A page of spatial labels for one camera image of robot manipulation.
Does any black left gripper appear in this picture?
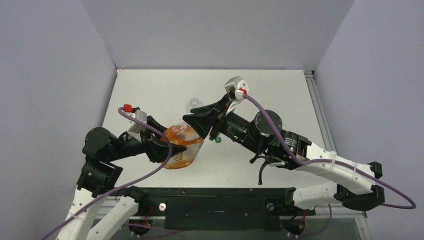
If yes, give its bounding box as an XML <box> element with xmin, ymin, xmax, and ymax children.
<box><xmin>107</xmin><ymin>115</ymin><xmax>187</xmax><ymax>161</ymax></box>

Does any clear square plastic bottle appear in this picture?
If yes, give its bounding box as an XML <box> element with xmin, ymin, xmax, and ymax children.
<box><xmin>185</xmin><ymin>97</ymin><xmax>204</xmax><ymax>114</ymax></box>

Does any orange label plastic bottle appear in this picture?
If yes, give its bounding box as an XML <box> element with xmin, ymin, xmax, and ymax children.
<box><xmin>163</xmin><ymin>122</ymin><xmax>204</xmax><ymax>170</ymax></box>

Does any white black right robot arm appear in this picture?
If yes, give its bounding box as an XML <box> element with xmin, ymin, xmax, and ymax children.
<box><xmin>183</xmin><ymin>96</ymin><xmax>385</xmax><ymax>214</ymax></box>

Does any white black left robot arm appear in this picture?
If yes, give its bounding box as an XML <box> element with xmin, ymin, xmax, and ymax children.
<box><xmin>52</xmin><ymin>109</ymin><xmax>187</xmax><ymax>240</ymax></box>

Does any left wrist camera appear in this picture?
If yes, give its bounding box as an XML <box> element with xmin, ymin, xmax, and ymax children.
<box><xmin>123</xmin><ymin>104</ymin><xmax>147</xmax><ymax>134</ymax></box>

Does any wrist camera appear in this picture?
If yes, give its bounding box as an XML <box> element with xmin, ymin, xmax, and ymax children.
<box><xmin>224</xmin><ymin>75</ymin><xmax>250</xmax><ymax>115</ymax></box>
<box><xmin>123</xmin><ymin>104</ymin><xmax>147</xmax><ymax>134</ymax></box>

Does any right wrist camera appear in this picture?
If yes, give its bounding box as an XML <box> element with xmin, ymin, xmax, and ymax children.
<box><xmin>224</xmin><ymin>75</ymin><xmax>250</xmax><ymax>115</ymax></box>

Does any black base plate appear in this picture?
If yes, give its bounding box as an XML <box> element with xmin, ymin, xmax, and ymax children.
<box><xmin>130</xmin><ymin>187</ymin><xmax>316</xmax><ymax>231</ymax></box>

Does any aluminium table edge rail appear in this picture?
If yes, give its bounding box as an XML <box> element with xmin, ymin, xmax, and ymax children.
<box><xmin>303</xmin><ymin>70</ymin><xmax>337</xmax><ymax>152</ymax></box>

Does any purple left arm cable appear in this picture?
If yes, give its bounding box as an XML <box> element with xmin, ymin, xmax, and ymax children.
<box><xmin>41</xmin><ymin>106</ymin><xmax>173</xmax><ymax>240</ymax></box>

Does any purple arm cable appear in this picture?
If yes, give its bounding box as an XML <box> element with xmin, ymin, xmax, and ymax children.
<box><xmin>243</xmin><ymin>94</ymin><xmax>417</xmax><ymax>210</ymax></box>
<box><xmin>41</xmin><ymin>106</ymin><xmax>173</xmax><ymax>240</ymax></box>

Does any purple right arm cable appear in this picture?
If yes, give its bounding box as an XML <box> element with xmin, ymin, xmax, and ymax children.
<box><xmin>243</xmin><ymin>94</ymin><xmax>417</xmax><ymax>210</ymax></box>

